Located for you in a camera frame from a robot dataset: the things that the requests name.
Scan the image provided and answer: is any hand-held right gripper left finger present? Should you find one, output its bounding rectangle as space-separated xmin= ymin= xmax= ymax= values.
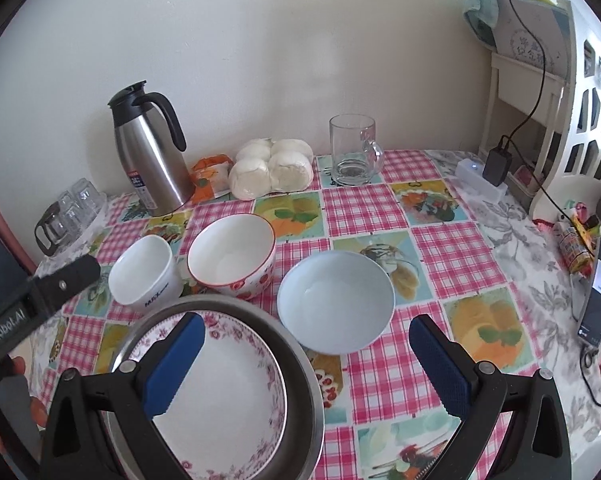
xmin=40 ymin=311 xmax=206 ymax=480

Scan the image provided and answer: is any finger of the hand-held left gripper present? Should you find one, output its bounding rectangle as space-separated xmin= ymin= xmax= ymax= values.
xmin=30 ymin=254 xmax=101 ymax=312

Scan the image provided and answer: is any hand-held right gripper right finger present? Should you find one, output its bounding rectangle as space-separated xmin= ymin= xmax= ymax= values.
xmin=407 ymin=313 xmax=573 ymax=480

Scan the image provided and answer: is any round floral rim plate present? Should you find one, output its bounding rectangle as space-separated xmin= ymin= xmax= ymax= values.
xmin=125 ymin=310 xmax=287 ymax=480

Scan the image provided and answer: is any small white bowl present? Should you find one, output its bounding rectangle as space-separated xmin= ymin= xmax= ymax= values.
xmin=108 ymin=235 xmax=184 ymax=307

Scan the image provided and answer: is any light blue bowl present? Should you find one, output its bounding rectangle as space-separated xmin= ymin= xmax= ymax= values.
xmin=277 ymin=251 xmax=396 ymax=355

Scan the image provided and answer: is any strawberry print bowl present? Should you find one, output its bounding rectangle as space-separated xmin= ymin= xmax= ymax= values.
xmin=187 ymin=213 xmax=277 ymax=301

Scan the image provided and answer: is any stainless steel basin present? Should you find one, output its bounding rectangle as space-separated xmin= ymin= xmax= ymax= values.
xmin=100 ymin=295 xmax=326 ymax=480

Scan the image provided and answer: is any tray of glass cups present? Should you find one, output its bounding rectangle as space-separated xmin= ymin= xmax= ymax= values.
xmin=34 ymin=177 xmax=108 ymax=257

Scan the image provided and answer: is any checked fruit print tablecloth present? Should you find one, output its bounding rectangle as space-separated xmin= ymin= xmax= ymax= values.
xmin=30 ymin=149 xmax=601 ymax=480

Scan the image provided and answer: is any stainless steel thermos jug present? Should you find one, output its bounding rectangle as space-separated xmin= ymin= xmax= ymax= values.
xmin=108 ymin=80 xmax=196 ymax=217

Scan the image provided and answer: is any orange snack packet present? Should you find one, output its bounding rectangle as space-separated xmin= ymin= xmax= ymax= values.
xmin=189 ymin=154 xmax=234 ymax=206

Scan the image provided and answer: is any patterned candy tube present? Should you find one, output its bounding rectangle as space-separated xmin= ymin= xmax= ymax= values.
xmin=553 ymin=220 xmax=596 ymax=276

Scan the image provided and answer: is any white power strip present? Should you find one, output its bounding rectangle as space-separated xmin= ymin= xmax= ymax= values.
xmin=454 ymin=159 xmax=508 ymax=203

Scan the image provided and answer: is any black charger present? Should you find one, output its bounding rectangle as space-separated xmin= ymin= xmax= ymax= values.
xmin=481 ymin=135 xmax=513 ymax=186

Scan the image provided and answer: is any bag of white buns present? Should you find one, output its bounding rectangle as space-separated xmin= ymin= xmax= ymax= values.
xmin=229 ymin=137 xmax=315 ymax=200

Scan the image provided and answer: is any clear glass mug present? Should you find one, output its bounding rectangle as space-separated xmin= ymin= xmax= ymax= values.
xmin=329 ymin=114 xmax=386 ymax=187

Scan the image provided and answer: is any white cutout shelf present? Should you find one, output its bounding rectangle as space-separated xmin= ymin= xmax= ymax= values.
xmin=477 ymin=0 xmax=601 ymax=221

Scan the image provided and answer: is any black phone cable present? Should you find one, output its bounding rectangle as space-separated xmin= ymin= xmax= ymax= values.
xmin=571 ymin=270 xmax=601 ymax=408

